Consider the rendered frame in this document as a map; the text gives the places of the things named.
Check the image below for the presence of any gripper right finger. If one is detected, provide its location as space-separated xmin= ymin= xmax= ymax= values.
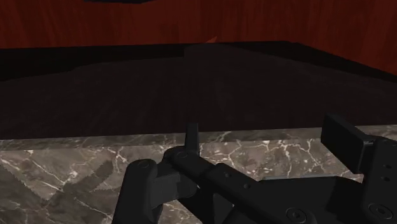
xmin=320 ymin=113 xmax=397 ymax=224

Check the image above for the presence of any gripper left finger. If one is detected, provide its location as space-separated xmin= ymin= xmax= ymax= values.
xmin=111 ymin=122 xmax=315 ymax=224

